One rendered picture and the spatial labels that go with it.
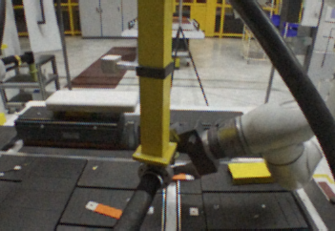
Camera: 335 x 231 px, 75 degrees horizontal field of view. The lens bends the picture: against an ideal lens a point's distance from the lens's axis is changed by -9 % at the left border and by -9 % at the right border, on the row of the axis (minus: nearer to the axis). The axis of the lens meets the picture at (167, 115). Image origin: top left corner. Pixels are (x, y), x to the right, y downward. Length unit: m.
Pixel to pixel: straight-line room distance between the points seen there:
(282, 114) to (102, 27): 9.32
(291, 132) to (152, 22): 0.33
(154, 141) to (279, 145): 0.26
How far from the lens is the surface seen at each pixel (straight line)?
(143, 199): 0.51
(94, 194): 0.76
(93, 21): 9.74
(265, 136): 0.51
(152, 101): 0.47
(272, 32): 0.32
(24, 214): 0.77
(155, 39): 0.43
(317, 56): 4.21
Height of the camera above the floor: 1.54
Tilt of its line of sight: 27 degrees down
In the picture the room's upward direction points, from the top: 1 degrees clockwise
